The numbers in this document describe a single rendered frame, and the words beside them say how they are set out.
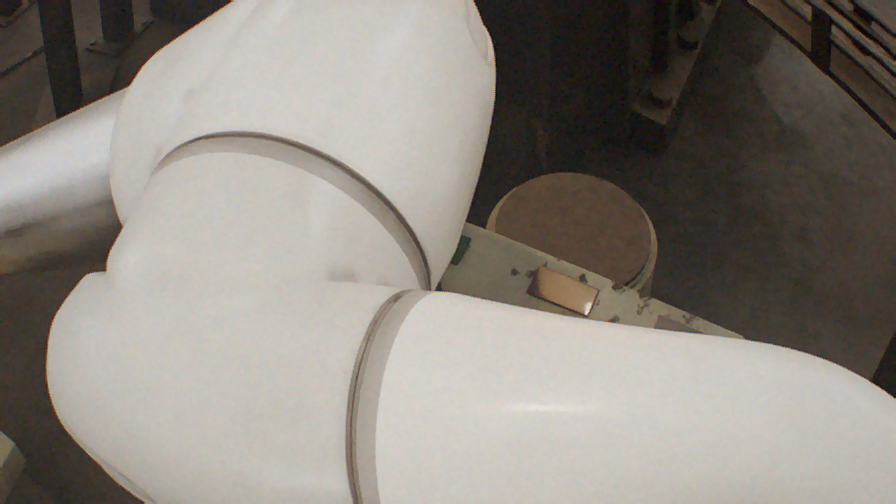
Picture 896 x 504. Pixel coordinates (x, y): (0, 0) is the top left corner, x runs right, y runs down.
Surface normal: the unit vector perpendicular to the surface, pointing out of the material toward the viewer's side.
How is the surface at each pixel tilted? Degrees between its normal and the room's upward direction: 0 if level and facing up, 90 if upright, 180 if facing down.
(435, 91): 49
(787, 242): 0
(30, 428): 0
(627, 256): 0
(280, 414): 27
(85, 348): 37
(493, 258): 20
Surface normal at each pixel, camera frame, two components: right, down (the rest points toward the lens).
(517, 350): -0.02, -0.80
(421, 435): -0.14, -0.29
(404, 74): 0.64, -0.39
